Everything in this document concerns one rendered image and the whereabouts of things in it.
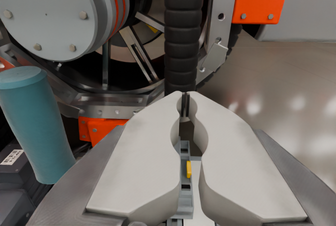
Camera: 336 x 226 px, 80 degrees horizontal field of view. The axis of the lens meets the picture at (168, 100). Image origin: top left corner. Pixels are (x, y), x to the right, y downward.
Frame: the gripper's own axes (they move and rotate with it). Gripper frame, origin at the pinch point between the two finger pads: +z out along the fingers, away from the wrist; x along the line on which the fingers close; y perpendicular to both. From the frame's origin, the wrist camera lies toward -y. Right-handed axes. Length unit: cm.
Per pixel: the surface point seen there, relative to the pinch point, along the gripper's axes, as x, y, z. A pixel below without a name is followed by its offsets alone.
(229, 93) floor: 50, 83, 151
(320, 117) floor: 109, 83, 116
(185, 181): 5, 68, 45
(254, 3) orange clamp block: 13.5, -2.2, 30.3
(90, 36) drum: -11.8, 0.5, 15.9
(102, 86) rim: -22, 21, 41
